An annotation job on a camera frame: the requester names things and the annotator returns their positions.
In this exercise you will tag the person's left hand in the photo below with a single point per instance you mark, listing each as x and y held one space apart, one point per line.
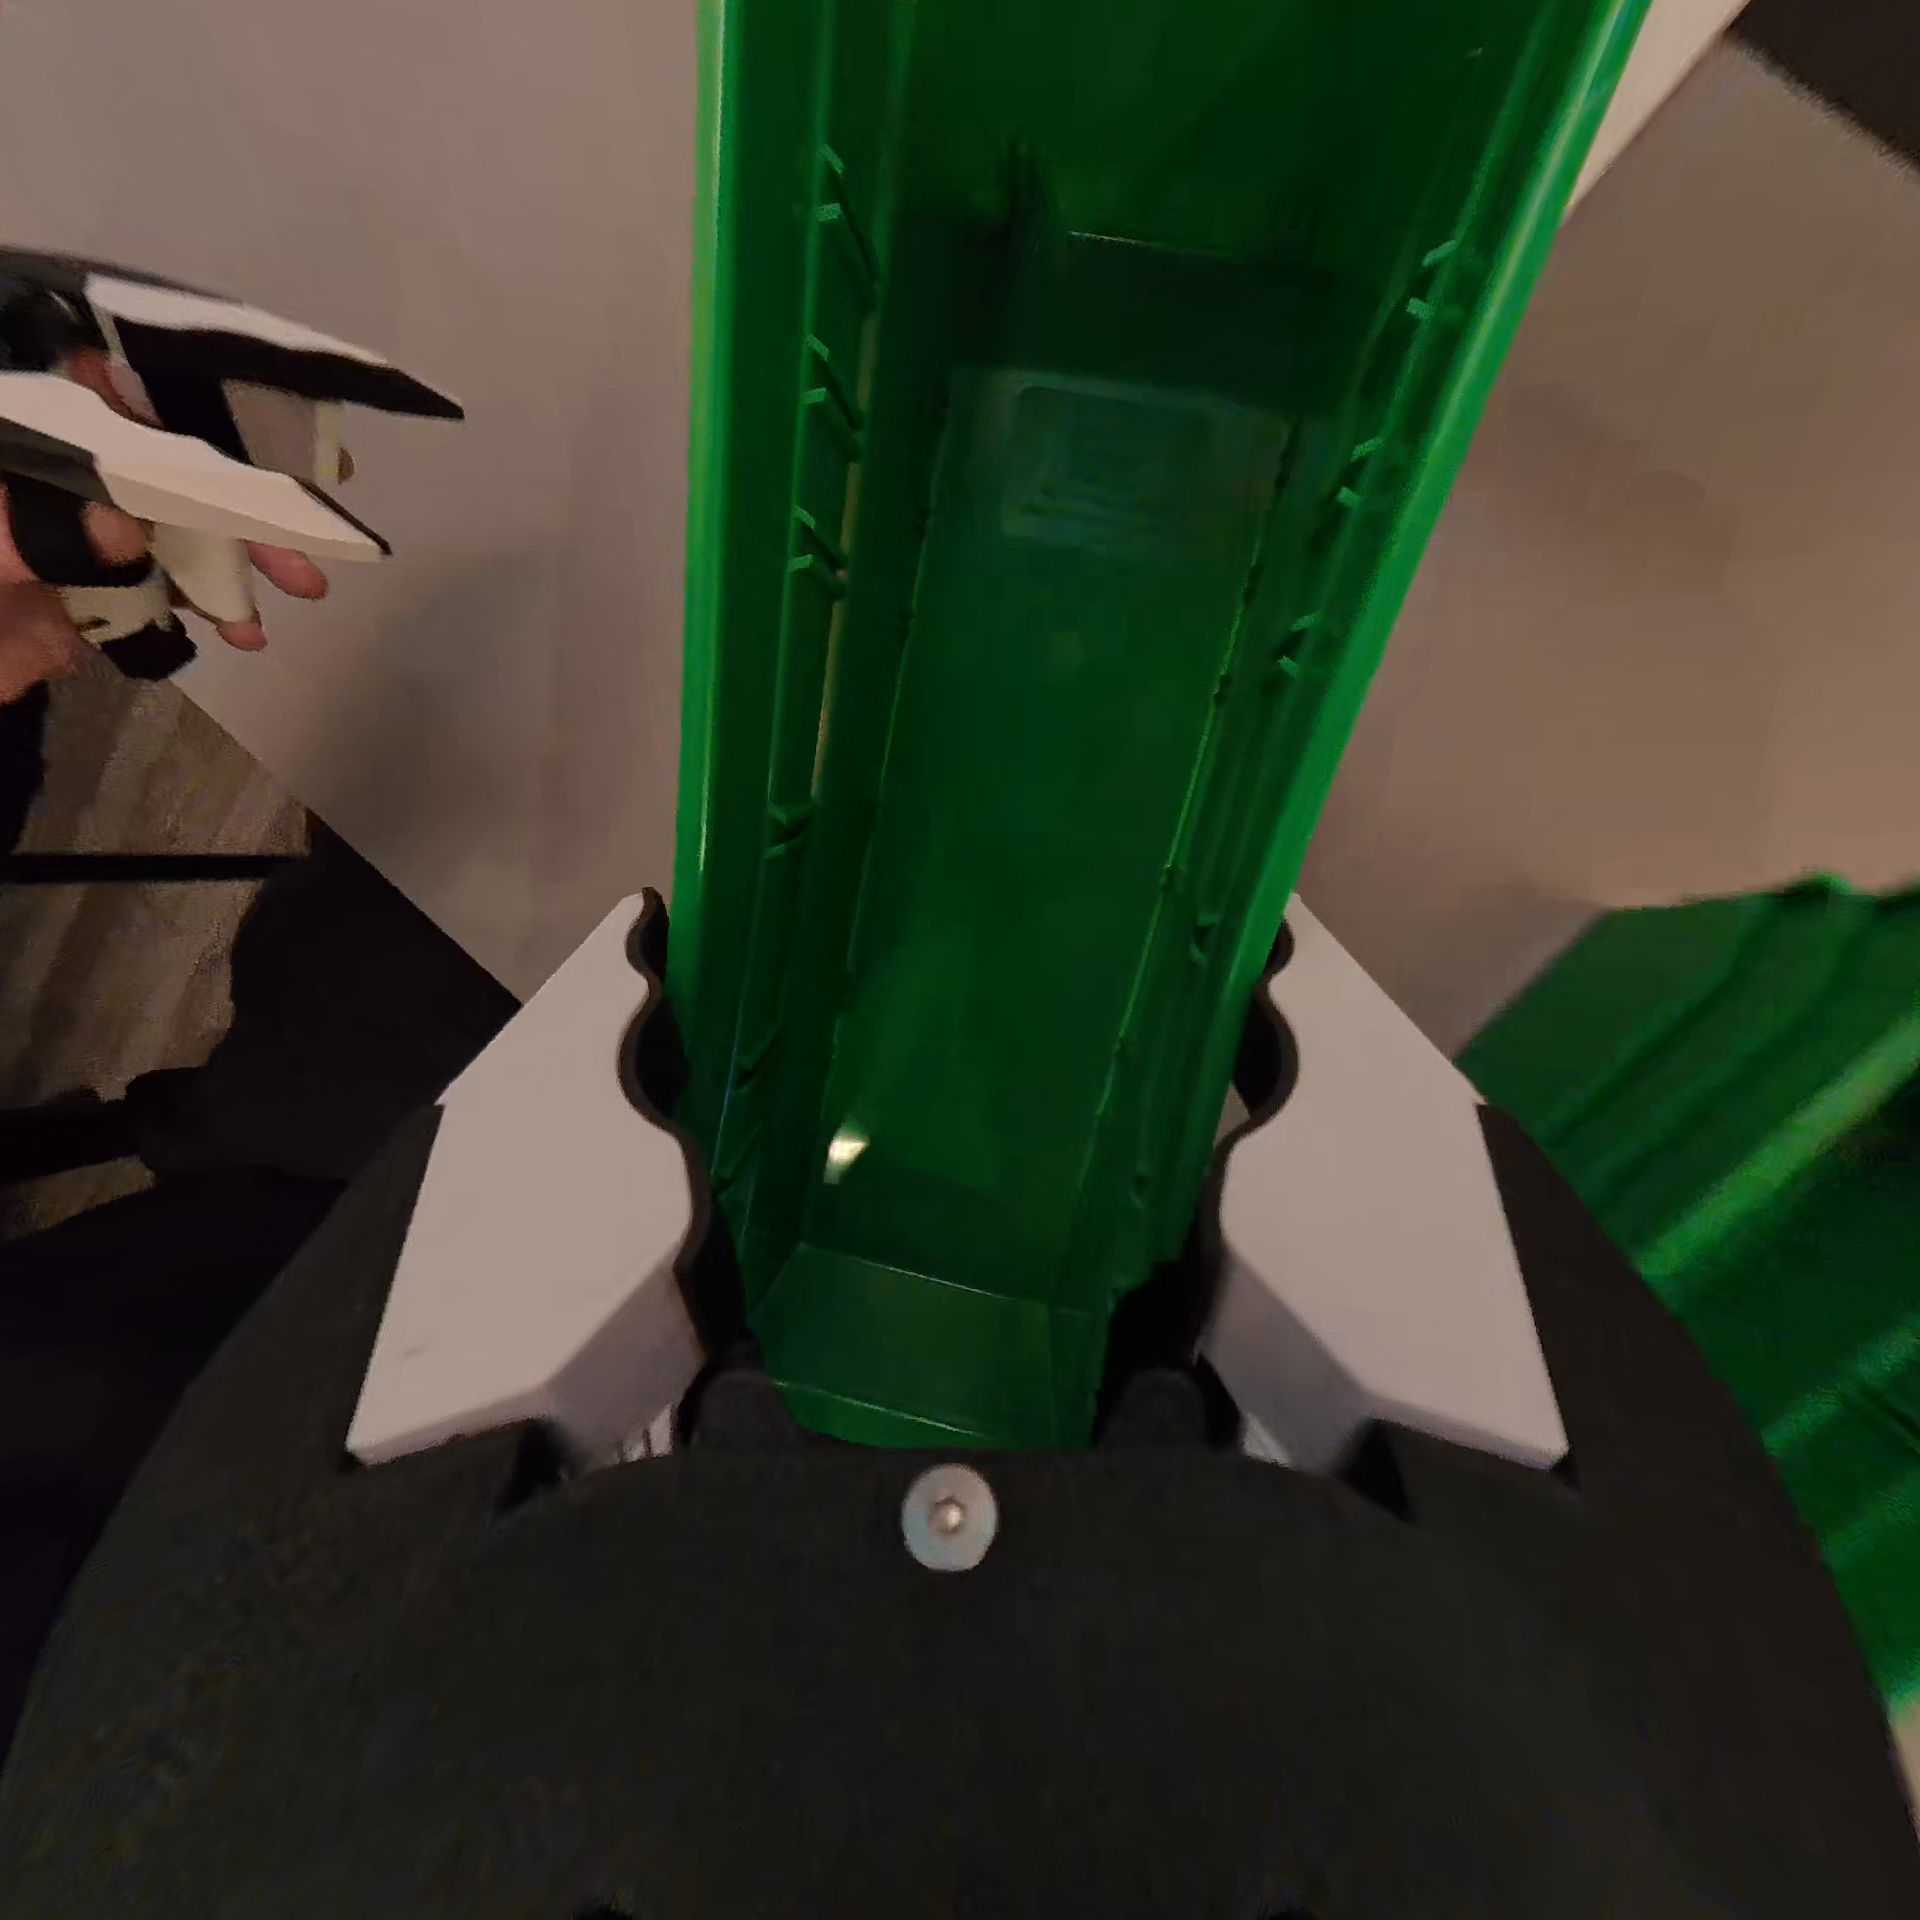
284 579

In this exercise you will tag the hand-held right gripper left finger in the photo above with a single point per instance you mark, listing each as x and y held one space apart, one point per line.
525 1229

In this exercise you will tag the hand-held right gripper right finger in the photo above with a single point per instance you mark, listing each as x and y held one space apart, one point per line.
1382 1229

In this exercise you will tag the green plastic bin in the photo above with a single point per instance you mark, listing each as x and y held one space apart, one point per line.
1049 750
1740 1200

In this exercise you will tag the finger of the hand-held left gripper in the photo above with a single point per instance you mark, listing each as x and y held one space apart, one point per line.
181 481
254 323

